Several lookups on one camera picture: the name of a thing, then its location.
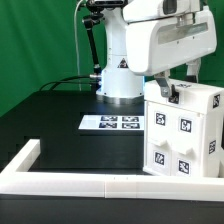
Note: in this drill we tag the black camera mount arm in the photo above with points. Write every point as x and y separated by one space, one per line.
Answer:
93 36

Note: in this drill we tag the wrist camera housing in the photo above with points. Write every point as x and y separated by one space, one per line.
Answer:
143 10

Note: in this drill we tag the white U-shaped border frame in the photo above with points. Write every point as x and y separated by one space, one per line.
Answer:
17 179

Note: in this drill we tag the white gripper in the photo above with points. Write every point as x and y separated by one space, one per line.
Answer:
156 46

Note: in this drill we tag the white cabinet body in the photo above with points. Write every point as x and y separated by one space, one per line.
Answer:
211 143

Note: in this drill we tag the white tagged rectangular block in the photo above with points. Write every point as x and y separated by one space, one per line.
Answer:
191 96

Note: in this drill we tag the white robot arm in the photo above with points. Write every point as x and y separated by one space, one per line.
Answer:
132 85

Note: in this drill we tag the white flat tagged panel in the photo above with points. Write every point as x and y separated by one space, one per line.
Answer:
112 122

